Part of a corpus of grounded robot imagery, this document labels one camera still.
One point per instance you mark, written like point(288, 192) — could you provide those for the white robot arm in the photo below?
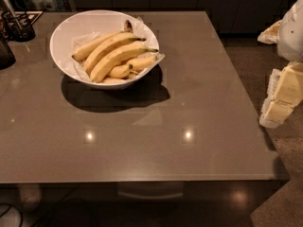
point(285, 86)

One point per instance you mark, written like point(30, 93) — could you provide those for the bottom small yellow banana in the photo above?
point(113, 80)

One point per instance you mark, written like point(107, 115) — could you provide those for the large front yellow banana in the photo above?
point(116, 57)

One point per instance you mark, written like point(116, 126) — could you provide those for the dark round object left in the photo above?
point(7, 58)

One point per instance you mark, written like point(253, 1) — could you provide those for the white ceramic bowl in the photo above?
point(94, 21)

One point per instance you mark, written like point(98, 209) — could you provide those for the middle yellow banana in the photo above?
point(108, 46)

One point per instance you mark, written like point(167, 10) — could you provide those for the small yellow banana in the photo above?
point(121, 71)
point(140, 64)
point(113, 80)

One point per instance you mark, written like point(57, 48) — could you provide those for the white pen in holder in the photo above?
point(13, 14)

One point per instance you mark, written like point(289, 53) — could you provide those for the small right yellow banana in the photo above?
point(140, 64)

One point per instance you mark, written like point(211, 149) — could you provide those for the back yellow banana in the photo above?
point(85, 50)

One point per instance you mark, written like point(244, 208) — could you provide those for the small lower yellow banana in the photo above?
point(121, 71)

